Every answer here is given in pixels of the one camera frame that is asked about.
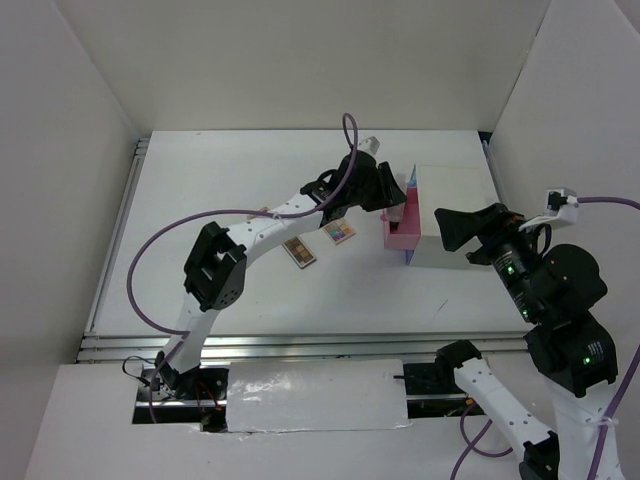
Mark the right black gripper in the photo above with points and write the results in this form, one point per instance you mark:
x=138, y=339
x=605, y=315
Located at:
x=489, y=231

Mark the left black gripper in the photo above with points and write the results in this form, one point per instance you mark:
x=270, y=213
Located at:
x=389, y=192

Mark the blue drawer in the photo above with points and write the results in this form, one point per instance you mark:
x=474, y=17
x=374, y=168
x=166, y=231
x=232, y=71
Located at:
x=412, y=182

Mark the pink drawer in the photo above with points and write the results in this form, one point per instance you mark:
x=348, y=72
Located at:
x=408, y=233

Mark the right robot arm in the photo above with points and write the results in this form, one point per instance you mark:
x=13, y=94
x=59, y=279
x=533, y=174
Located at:
x=554, y=292

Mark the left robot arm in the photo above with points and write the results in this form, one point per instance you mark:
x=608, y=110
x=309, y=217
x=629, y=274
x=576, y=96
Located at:
x=216, y=267

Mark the white drawer cabinet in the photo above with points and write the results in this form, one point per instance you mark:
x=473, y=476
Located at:
x=446, y=194

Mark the colourful square eyeshadow palette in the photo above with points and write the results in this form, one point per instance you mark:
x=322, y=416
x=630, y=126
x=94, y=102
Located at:
x=339, y=231

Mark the brown long eyeshadow palette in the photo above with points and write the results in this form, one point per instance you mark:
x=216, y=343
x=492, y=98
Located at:
x=299, y=252

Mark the white cover plate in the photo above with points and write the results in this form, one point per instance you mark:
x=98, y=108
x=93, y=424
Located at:
x=316, y=396

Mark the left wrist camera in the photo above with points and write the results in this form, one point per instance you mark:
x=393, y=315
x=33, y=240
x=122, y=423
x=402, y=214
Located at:
x=369, y=145

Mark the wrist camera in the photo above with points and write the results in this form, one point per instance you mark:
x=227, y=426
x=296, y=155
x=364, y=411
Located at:
x=560, y=210
x=369, y=145

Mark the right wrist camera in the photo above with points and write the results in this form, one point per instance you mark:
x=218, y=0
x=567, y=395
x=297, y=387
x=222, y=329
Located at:
x=560, y=210

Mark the aluminium rail frame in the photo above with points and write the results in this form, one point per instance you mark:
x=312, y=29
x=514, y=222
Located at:
x=357, y=298

